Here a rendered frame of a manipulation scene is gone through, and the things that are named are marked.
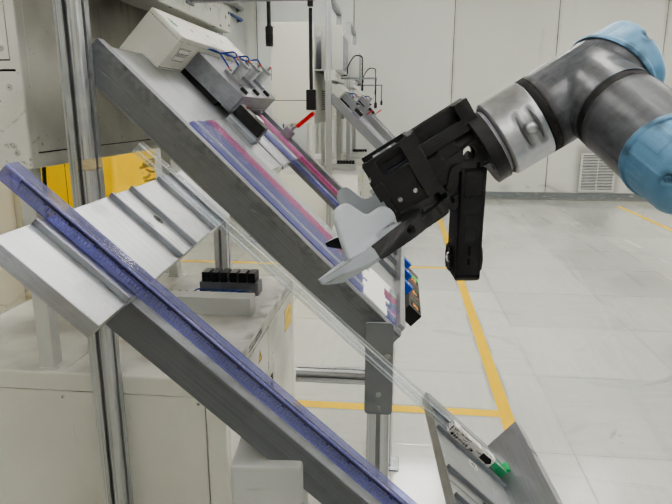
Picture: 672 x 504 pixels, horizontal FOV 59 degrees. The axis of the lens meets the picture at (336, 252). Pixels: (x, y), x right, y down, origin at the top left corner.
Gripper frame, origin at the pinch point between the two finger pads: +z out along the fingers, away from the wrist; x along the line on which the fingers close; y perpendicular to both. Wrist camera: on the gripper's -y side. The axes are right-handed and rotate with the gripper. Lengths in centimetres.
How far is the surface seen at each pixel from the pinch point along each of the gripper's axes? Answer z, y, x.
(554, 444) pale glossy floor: -10, -118, -125
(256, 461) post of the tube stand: 11.4, -8.3, 13.5
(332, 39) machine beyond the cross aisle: -24, 63, -409
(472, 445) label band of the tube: -3.0, -24.2, 1.0
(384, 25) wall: -93, 75, -704
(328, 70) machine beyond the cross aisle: -9, 45, -395
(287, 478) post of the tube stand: 9.7, -10.6, 14.2
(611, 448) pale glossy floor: -25, -128, -123
